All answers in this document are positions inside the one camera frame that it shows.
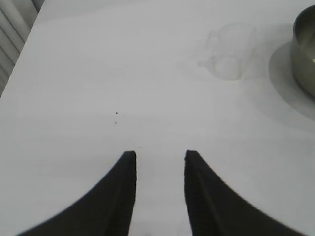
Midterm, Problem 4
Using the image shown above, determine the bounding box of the white slatted panel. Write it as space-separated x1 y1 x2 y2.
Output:
0 0 45 95

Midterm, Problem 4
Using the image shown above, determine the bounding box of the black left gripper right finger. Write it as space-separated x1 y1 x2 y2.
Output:
184 149 306 236

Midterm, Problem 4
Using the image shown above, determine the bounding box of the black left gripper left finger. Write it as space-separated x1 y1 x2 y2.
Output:
17 150 137 236

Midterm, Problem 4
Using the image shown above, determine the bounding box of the clear plastic measuring cup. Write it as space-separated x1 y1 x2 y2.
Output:
196 22 259 81

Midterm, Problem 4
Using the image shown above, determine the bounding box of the stainless steel mixing bowl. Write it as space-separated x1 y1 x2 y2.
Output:
289 5 315 99

